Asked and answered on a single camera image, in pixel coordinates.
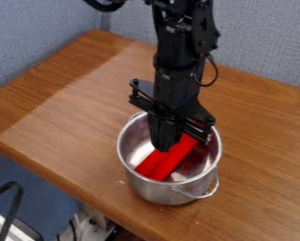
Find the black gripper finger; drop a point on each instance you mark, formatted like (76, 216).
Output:
(176, 126)
(160, 132)

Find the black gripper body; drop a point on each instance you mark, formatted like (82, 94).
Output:
(170, 97)

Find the red block object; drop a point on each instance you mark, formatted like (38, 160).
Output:
(158, 164)

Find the metal pot with handle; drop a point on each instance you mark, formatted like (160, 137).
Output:
(190, 182)

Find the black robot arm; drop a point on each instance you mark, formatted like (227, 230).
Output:
(186, 38)

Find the white items under table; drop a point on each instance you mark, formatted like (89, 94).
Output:
(88, 226)

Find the white striped bag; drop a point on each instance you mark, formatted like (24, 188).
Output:
(20, 231)

